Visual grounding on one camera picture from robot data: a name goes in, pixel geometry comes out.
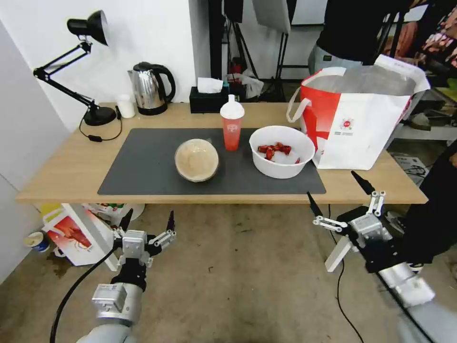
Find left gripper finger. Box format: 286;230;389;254
112;208;135;245
149;210;178;249

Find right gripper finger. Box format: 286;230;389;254
307;192;353;238
351;171;387;217

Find red white plastic bag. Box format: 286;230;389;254
81;202;145;230

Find white and red takeout bag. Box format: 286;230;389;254
286;54;431;171

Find crumpled white plastic bag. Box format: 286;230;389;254
241;74;265;100

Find white table leg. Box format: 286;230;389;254
324;235;353;273

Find white lobster print box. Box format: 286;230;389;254
42;204;122;272

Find printed cardboard box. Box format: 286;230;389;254
389;151;430;176

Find dark grey table mat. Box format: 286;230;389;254
97;128;327;196

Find person in black trousers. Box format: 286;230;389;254
385;138;457;276

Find round lidded food bowl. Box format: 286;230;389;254
174;138;220;183

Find large white bowl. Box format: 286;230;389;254
248;125;316;179

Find red crayfish shells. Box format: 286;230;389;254
257;141;301;164

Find instant noodle cup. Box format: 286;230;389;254
22;231;51;253

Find red drink cup white lid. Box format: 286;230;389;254
219;94;246;152

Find small white jar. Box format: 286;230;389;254
115;94;137;119

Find black tissue box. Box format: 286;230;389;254
189;85;230;115

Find steel electric kettle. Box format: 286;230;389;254
127;61;177;116

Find white tissue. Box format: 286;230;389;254
197;77;224;95

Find person standing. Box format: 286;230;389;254
307;0;385;74

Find colourful hanging clothes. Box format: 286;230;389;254
394;0;457;60

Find black light stand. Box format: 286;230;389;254
222;0;258;81

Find black desk lamp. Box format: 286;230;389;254
33;10;119;126

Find white softbox light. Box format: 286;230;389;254
251;0;292;35

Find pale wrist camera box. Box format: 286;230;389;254
348;214;393;248
122;230;149;265

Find black floor cable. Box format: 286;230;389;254
327;203;362;343

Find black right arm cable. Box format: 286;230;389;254
371;271;433;343

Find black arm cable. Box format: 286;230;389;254
51;248;122;343
371;271;433;343

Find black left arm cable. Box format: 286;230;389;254
51;248;122;343

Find black lamp cord with switch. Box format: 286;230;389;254
79;111;123;144

